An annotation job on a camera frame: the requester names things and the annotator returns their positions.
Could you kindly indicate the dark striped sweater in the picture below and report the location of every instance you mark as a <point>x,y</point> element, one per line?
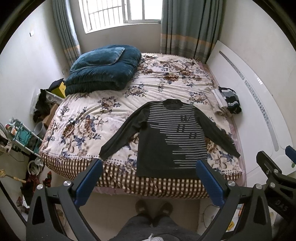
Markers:
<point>171,139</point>

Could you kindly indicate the window with bars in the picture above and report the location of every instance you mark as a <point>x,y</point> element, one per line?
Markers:
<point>99,15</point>

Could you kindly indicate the folded white garment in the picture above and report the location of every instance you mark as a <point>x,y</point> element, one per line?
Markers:
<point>220,99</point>

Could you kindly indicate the teal storage rack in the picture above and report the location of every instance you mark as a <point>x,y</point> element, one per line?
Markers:
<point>23,137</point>

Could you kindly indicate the yellow box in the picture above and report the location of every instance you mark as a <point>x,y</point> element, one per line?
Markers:
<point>60,90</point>

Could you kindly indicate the green curtain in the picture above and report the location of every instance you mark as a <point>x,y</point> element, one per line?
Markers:
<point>190,28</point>
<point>66,30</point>

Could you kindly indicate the grey bucket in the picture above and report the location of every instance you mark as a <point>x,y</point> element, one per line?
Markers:
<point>40,130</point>

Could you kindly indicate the right green curtain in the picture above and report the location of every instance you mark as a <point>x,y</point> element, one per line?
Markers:
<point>190,28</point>

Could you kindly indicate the person's grey trousers legs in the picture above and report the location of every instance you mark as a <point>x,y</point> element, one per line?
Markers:
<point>162,227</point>

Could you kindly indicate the left green curtain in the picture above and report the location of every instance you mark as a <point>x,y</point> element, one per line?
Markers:
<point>66,30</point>

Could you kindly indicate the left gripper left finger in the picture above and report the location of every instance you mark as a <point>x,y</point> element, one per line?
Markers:
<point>43,221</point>

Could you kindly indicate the right brown slipper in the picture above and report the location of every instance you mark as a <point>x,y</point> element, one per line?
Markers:
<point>165,210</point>

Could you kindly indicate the brown slipper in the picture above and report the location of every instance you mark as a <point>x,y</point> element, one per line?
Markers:
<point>142,209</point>
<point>165,210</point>

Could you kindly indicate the white headboard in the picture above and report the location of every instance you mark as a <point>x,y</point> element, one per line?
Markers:
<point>260,125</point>

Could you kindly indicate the left brown slipper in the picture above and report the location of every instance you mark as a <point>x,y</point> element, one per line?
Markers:
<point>142,209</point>

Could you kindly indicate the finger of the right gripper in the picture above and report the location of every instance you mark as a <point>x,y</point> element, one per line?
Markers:
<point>277,183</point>
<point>291,153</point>

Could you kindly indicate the cardboard box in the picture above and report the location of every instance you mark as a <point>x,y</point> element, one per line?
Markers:
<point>47,120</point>

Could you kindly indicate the teal velvet pillow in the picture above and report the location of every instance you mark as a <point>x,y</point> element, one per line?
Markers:
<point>98,57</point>

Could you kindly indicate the black clothes on chair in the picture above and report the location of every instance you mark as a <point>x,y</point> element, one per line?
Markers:
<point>42,108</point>

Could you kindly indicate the folded striped garment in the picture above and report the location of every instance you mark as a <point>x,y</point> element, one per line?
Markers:
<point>232,100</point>

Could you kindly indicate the teal folded quilt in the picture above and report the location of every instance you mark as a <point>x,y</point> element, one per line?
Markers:
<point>110,77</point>

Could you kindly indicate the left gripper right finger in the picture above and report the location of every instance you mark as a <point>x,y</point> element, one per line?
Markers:
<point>243,211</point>

